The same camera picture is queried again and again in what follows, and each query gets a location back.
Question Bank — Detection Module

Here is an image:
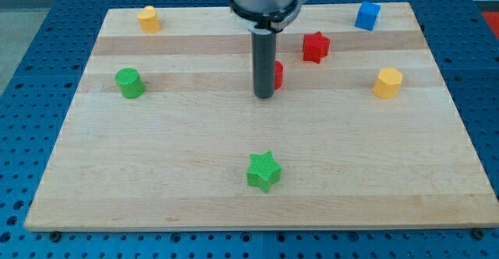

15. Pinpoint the red star block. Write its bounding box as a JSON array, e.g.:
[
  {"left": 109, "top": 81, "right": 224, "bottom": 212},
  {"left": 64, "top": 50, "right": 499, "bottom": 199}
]
[{"left": 302, "top": 31, "right": 331, "bottom": 64}]

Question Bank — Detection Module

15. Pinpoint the wooden board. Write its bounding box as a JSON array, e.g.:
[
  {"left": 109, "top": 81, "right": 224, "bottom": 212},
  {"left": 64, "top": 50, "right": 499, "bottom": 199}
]
[{"left": 24, "top": 2, "right": 498, "bottom": 232}]

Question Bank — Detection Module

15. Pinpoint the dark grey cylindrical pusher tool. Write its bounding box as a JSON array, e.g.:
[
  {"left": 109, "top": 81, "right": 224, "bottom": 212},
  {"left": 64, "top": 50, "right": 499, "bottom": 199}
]
[{"left": 251, "top": 33, "right": 276, "bottom": 99}]

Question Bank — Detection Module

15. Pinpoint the blue cube block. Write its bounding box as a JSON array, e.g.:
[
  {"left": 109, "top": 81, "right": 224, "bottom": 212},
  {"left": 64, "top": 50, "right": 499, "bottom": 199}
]
[{"left": 354, "top": 2, "right": 381, "bottom": 31}]

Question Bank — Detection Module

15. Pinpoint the green star block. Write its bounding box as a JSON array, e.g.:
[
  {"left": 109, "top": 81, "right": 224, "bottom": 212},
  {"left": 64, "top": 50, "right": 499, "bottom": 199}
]
[{"left": 246, "top": 151, "right": 281, "bottom": 193}]

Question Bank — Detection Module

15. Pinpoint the green cylinder block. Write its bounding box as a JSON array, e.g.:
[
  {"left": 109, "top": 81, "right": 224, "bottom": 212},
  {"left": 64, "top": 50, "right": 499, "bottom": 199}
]
[{"left": 115, "top": 68, "right": 145, "bottom": 99}]

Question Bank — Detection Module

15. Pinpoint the yellow hexagon block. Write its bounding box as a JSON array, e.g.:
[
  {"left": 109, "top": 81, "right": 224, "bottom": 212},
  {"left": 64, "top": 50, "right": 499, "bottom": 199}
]
[{"left": 373, "top": 67, "right": 403, "bottom": 99}]

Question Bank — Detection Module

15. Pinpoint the red block behind tool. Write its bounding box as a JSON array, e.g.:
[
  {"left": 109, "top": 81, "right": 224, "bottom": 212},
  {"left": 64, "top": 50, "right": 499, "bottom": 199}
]
[{"left": 274, "top": 61, "right": 284, "bottom": 90}]

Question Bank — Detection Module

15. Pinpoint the yellow heart block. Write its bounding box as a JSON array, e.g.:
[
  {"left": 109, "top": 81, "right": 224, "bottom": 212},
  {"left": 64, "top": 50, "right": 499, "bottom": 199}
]
[{"left": 137, "top": 5, "right": 161, "bottom": 33}]

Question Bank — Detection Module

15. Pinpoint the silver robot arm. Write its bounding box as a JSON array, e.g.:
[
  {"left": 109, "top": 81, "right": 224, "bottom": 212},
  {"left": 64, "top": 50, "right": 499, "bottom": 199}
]
[{"left": 230, "top": 0, "right": 308, "bottom": 34}]

